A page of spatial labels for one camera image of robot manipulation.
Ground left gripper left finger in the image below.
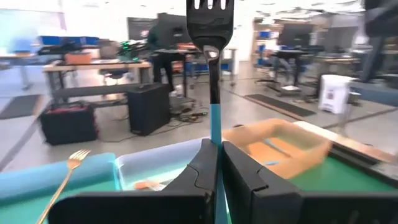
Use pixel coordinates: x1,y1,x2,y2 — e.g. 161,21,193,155
48,138,220,224

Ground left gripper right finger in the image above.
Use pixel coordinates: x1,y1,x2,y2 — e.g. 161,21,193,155
221,141,398,224

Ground silver fork orange handle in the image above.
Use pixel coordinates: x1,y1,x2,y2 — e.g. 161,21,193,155
133,179,170,192

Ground gold fork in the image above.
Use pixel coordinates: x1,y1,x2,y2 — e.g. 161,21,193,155
35,149,91,224

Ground clear white plastic bin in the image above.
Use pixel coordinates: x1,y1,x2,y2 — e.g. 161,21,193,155
114,136,215,192

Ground orange plastic bin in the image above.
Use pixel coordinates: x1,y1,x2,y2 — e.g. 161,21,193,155
221,118,333,180

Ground black floor mat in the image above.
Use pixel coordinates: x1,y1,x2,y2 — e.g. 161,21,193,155
0,94,43,121
244,93,317,118

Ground teal plastic bin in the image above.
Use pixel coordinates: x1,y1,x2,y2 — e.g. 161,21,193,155
0,151,121,224

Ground black case red trim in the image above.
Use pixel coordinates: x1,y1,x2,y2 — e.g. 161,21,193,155
39,101,99,146

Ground white waste bin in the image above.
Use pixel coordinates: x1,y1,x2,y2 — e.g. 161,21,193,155
317,73,357,115

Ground person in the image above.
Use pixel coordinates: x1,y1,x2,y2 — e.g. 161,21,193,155
146,12,191,93

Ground wooden desk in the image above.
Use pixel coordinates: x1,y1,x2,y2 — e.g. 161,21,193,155
42,59,153,105

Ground orange box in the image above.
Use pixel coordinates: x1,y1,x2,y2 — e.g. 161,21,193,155
64,52,93,65

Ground black monitor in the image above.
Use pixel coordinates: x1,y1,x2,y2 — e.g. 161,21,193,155
275,23,315,47

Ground blue storage bins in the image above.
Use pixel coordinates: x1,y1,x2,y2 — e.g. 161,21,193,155
37,35,101,46

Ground black aluminium table frame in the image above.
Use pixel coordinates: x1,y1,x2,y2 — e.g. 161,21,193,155
328,144,398,189

